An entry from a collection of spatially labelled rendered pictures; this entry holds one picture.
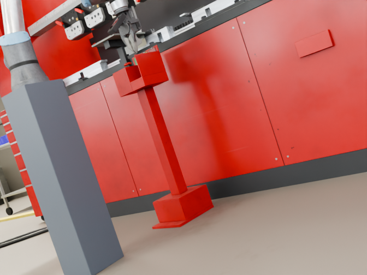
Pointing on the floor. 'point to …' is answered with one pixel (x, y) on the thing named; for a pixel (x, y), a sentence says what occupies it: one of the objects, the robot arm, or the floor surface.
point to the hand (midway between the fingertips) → (134, 51)
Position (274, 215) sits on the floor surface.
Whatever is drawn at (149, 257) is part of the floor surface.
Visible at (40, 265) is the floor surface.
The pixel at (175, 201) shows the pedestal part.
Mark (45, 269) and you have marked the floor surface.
